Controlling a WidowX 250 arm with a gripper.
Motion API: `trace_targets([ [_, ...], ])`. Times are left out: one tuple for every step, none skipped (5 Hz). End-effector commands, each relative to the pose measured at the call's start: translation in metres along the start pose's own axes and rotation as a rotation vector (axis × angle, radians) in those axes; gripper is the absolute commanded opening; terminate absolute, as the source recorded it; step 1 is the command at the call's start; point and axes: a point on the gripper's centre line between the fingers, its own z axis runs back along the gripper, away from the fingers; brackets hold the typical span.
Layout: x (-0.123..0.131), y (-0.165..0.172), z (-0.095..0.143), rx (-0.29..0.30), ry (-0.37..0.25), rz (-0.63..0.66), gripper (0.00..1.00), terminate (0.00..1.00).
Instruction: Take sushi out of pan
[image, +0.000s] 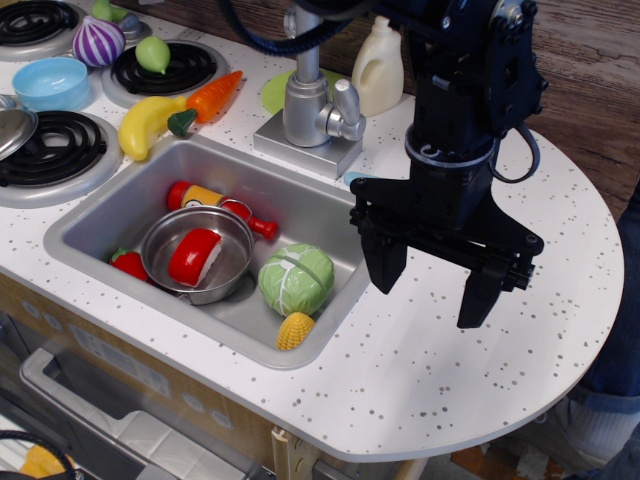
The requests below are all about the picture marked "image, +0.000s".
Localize green toy vegetable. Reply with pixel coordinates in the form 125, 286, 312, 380
91, 0, 128, 23

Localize front left stove burner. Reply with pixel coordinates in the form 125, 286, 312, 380
1, 111, 123, 209

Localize light blue plastic utensil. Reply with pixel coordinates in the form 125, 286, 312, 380
343, 171, 367, 186

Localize silver toy faucet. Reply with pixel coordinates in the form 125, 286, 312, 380
253, 0, 368, 181

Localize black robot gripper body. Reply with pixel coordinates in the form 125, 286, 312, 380
350, 139, 544, 290

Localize red white toy sushi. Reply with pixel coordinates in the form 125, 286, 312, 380
168, 228, 223, 287

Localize person leg in jeans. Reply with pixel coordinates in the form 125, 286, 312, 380
559, 190, 639, 479

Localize yellow toy corn cob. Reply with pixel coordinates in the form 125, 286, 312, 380
276, 312, 315, 351

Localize orange toy carrot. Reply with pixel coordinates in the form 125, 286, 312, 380
167, 71, 244, 137

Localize back left stove burner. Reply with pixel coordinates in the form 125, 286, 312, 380
1, 1, 87, 62

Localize cream toy detergent bottle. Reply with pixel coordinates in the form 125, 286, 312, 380
351, 16, 404, 117

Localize purple striped toy onion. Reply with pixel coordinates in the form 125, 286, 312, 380
72, 16, 126, 67

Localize red toy ketchup bottle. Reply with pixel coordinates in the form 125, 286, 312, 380
167, 181, 279, 240

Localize red toy strawberry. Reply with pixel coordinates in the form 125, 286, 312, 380
109, 248, 153, 284

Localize green toy pear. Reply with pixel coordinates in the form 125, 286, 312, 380
135, 36, 171, 75

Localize small silver metal pan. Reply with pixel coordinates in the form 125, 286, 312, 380
141, 205, 254, 305

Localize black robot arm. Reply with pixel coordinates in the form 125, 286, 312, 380
304, 1, 547, 329

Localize light blue plastic bowl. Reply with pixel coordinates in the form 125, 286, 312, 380
12, 57, 90, 112

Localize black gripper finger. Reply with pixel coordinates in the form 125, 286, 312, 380
359, 217, 407, 294
457, 256, 514, 329

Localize silver pot lid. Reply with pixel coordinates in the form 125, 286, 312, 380
1, 95, 39, 160

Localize yellow toy banana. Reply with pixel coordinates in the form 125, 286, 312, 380
118, 96, 187, 161

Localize light green round plate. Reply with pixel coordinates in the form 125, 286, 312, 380
261, 69, 344, 115

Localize silver oven door handle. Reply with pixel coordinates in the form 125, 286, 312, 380
18, 348, 151, 480

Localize green toy cabbage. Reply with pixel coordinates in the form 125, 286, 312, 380
258, 243, 335, 317

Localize stove burner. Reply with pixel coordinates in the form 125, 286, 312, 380
1, 1, 87, 62
100, 40, 230, 108
1, 111, 123, 209

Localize silver toy sink basin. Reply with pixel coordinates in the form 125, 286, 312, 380
44, 139, 369, 369

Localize back right stove burner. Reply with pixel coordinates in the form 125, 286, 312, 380
100, 40, 230, 108

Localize grey stove knob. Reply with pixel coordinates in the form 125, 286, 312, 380
116, 13, 152, 45

